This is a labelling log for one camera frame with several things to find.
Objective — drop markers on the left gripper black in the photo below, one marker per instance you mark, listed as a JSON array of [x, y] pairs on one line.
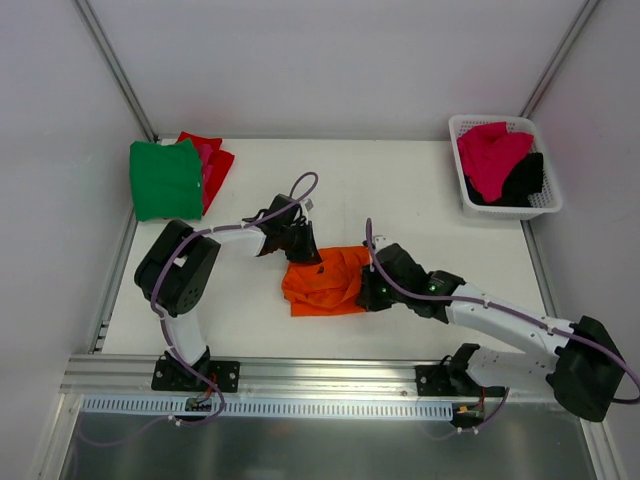
[[304, 245]]

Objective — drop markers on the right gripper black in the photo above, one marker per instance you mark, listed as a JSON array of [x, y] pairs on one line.
[[371, 293]]

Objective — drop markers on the orange t shirt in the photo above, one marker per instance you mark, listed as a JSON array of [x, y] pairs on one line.
[[329, 288]]

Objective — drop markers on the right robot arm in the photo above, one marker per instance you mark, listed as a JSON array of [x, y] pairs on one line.
[[577, 363]]

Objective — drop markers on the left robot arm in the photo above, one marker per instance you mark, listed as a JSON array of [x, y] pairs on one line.
[[175, 271]]

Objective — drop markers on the red folded t shirt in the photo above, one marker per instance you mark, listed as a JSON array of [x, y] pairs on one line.
[[222, 160]]

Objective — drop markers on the pink folded t shirt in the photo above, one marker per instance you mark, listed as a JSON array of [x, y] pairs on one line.
[[206, 152]]

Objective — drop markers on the green folded t shirt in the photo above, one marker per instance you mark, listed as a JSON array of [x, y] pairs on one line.
[[165, 181]]

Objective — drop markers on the magenta t shirt in basket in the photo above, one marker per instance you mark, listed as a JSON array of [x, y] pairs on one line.
[[488, 153]]

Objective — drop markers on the black t shirt in basket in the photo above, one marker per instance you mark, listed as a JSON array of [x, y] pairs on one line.
[[525, 179]]

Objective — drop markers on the white plastic basket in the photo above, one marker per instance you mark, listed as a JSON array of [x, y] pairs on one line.
[[547, 202]]

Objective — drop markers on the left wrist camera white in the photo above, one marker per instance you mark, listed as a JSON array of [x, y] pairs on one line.
[[308, 204]]

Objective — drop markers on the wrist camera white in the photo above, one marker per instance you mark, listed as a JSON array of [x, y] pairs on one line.
[[380, 242], [308, 204]]

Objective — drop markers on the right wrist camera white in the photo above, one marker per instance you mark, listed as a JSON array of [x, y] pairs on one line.
[[380, 242]]

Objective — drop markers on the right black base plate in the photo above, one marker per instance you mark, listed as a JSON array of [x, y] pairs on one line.
[[443, 380]]

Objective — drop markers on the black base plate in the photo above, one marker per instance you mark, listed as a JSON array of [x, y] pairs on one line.
[[171, 376], [443, 380]]

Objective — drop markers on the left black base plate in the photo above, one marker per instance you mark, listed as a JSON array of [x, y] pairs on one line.
[[171, 376]]

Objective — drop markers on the white slotted cable duct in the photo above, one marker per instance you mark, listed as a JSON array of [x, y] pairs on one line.
[[270, 408]]

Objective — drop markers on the aluminium mounting rail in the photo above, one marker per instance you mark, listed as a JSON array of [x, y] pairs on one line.
[[265, 378]]

